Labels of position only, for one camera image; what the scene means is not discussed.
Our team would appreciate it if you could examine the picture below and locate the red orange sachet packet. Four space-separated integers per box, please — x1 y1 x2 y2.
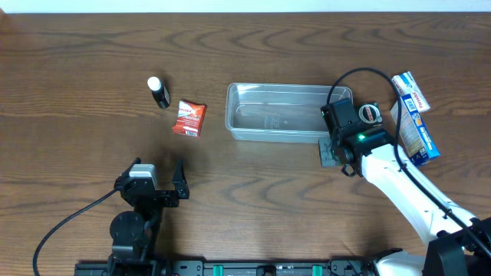
172 100 206 137

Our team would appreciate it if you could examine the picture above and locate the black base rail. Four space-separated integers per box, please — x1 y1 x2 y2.
74 259 378 276

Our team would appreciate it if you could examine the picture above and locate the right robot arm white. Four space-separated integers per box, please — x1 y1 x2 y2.
321 99 490 275

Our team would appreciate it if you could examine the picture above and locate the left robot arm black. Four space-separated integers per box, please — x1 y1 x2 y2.
110 158 189 264

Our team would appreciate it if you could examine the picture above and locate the clear plastic container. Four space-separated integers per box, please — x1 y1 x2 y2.
225 83 352 143

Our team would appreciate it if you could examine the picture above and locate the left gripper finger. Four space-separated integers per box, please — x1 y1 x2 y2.
120 157 141 177
172 159 189 199

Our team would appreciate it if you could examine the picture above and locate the blue Kool Fever box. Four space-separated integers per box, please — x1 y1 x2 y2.
390 94 440 167

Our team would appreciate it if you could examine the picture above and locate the white blue Panadol box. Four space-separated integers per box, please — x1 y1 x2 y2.
391 71 430 113

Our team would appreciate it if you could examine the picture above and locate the black bottle white cap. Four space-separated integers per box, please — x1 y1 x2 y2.
147 76 170 109

